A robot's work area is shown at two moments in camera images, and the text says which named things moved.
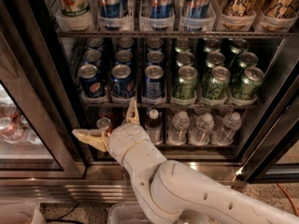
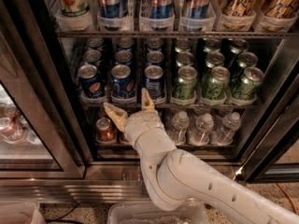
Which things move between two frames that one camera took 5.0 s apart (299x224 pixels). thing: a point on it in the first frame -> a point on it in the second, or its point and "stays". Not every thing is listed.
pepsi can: [121, 81] stays
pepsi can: [154, 44] stays
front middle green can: [216, 88] stays
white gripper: [128, 139] -> [142, 124]
